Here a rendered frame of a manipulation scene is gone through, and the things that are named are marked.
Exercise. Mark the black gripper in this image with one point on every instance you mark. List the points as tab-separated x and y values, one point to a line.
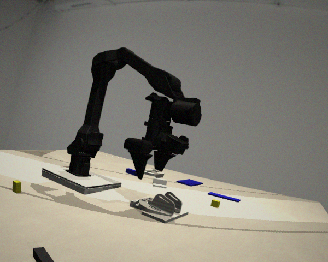
140	149

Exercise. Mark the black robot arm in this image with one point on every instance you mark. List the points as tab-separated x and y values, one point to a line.
88	140

